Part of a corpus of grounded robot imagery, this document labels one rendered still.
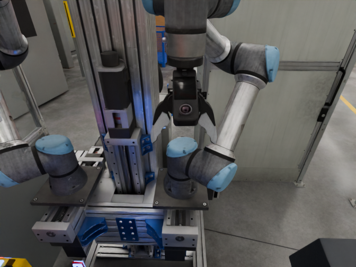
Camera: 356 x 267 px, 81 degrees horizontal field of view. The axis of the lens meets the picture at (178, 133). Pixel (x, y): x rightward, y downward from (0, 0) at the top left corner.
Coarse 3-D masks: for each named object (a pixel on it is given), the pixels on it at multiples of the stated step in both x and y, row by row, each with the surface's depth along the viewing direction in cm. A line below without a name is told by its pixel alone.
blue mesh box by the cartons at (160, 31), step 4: (156, 28) 685; (160, 28) 681; (164, 28) 678; (156, 32) 572; (160, 32) 569; (164, 32) 577; (156, 36) 578; (160, 36) 575; (164, 36) 581; (160, 40) 581; (160, 44) 587; (164, 44) 591; (160, 48) 593; (164, 48) 593; (160, 52) 599; (164, 52) 598; (160, 56) 605; (164, 56) 603; (160, 60) 612; (164, 60) 608; (164, 64) 612
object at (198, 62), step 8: (168, 56) 40; (168, 64) 40; (176, 64) 38; (184, 64) 38; (192, 64) 38; (200, 64) 39; (168, 88) 43; (200, 88) 43; (168, 96) 42; (200, 96) 42; (168, 104) 43; (200, 104) 43
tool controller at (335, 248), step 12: (324, 240) 48; (336, 240) 48; (348, 240) 48; (300, 252) 56; (312, 252) 51; (324, 252) 47; (336, 252) 47; (348, 252) 47; (300, 264) 56; (312, 264) 51; (324, 264) 47; (336, 264) 45; (348, 264) 45
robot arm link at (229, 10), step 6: (222, 0) 38; (228, 0) 39; (234, 0) 41; (240, 0) 43; (222, 6) 39; (228, 6) 41; (234, 6) 43; (216, 12) 39; (222, 12) 41; (228, 12) 43; (210, 18) 41
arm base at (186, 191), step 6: (168, 174) 84; (168, 180) 85; (174, 180) 82; (180, 180) 81; (186, 180) 82; (192, 180) 84; (168, 186) 86; (174, 186) 83; (180, 186) 82; (186, 186) 83; (192, 186) 86; (198, 186) 88; (168, 192) 85; (174, 192) 84; (180, 192) 83; (186, 192) 83; (192, 192) 85; (180, 198) 84; (186, 198) 85
